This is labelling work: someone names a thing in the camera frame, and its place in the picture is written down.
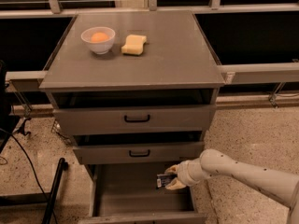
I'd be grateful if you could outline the black stand leg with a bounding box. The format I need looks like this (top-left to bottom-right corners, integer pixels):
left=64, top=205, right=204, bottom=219
left=42, top=158, right=68, bottom=224

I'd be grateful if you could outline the grey middle drawer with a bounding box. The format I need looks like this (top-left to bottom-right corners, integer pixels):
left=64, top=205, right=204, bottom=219
left=73, top=131, right=204, bottom=164

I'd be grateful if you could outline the grey drawer cabinet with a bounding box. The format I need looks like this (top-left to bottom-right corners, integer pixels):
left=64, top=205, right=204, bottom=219
left=39, top=10, right=226, bottom=224

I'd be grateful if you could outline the white ceramic bowl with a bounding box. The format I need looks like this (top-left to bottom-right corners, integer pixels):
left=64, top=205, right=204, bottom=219
left=81, top=27, right=116, bottom=54

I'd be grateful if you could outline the yellow sponge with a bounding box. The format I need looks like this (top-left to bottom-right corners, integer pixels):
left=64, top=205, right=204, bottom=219
left=121, top=35, right=147, bottom=55

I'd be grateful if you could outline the grey drawer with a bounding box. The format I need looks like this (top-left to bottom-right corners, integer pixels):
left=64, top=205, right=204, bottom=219
left=53, top=89, right=216, bottom=135
left=78, top=162, right=206, bottom=224
left=73, top=131, right=204, bottom=164

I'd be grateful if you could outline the metal window railing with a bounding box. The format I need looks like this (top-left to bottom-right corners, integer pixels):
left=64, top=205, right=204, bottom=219
left=0, top=0, right=299, bottom=85

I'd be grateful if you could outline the orange fruit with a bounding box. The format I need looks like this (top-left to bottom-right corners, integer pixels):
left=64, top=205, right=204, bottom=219
left=91, top=32, right=109, bottom=43

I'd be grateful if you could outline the blue rxbar wrapper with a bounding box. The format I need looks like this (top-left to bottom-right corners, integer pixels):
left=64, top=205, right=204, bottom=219
left=156, top=174, right=176, bottom=189

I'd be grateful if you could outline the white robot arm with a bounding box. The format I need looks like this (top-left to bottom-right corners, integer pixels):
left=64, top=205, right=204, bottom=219
left=164, top=149, right=299, bottom=224

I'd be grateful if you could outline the grey bottom drawer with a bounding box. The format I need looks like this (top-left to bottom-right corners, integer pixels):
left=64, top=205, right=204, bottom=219
left=78, top=162, right=206, bottom=224

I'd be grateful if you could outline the grey top drawer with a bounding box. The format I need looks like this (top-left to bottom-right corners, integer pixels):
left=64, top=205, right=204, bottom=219
left=53, top=89, right=216, bottom=135

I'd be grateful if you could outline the black cable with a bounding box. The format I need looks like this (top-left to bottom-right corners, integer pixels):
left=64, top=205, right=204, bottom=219
left=0, top=127, right=59, bottom=224

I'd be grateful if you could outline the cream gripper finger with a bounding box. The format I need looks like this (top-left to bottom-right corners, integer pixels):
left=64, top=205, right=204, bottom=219
left=164, top=164, right=179, bottom=175
left=165, top=177, right=185, bottom=190

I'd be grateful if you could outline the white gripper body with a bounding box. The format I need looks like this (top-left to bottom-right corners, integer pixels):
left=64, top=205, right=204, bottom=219
left=177, top=158, right=212, bottom=187

